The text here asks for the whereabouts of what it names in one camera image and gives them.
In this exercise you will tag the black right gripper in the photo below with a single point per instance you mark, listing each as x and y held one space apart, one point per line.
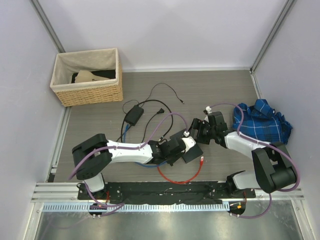
196 125

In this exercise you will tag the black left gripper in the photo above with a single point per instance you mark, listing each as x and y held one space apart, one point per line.
171 161

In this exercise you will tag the black network switch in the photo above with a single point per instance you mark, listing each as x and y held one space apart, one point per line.
192 154

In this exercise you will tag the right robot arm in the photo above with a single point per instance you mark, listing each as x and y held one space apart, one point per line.
273 167

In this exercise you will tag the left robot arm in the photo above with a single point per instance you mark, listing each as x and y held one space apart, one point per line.
93 155

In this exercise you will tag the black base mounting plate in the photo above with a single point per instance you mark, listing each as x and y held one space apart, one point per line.
167 193

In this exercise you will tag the blue plaid cloth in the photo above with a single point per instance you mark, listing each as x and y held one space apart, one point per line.
260 121

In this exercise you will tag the beige item in basket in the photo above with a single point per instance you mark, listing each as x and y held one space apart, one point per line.
84 76

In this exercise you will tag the wicker basket with liner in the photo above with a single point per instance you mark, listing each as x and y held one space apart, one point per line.
76 94

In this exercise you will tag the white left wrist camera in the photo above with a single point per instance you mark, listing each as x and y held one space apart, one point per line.
188 141

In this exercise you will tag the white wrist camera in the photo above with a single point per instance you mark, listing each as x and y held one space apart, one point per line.
188 141
207 112

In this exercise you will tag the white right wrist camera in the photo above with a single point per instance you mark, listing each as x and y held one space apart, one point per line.
207 112

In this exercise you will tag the slotted cable duct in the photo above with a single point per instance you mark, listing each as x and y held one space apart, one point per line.
91 207

